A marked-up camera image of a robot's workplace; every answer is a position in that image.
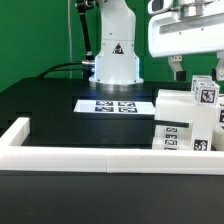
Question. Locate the black pole with clamp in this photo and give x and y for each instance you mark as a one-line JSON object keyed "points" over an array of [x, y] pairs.
{"points": [[82, 7]]}

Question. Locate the white chair back part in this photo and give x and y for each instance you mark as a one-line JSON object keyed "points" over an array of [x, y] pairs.
{"points": [[180, 106]]}

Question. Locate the white U-shaped frame fence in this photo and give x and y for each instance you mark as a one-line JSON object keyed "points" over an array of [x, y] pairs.
{"points": [[14, 155]]}

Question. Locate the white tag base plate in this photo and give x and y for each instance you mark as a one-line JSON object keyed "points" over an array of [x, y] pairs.
{"points": [[114, 107]]}

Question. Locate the white chair seat part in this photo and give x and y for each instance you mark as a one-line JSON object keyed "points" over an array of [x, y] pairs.
{"points": [[207, 137]]}

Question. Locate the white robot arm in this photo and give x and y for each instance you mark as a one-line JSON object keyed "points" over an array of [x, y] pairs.
{"points": [[117, 65]]}

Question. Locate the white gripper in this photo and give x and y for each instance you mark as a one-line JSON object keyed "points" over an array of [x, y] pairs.
{"points": [[188, 28]]}

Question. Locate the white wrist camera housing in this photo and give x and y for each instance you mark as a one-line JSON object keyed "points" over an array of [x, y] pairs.
{"points": [[159, 6]]}

